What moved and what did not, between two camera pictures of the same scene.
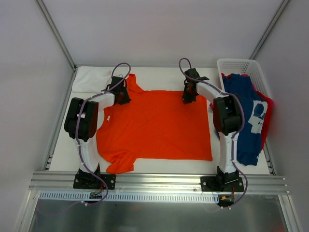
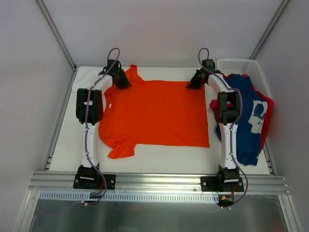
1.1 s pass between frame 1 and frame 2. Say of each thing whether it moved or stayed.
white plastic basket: stayed
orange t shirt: moved
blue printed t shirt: stayed
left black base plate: stayed
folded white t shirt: stayed
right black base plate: stayed
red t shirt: stayed
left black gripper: moved
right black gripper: moved
